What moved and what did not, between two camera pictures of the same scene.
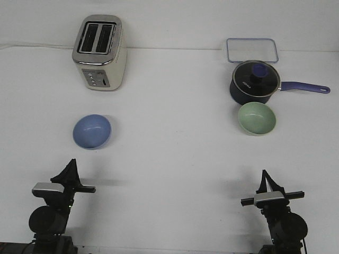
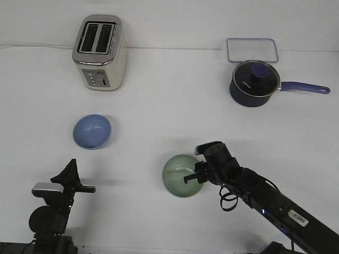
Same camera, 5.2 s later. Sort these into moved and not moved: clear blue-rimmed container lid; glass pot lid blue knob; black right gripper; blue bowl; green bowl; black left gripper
Moved: green bowl; black right gripper
Not moved: black left gripper; clear blue-rimmed container lid; glass pot lid blue knob; blue bowl
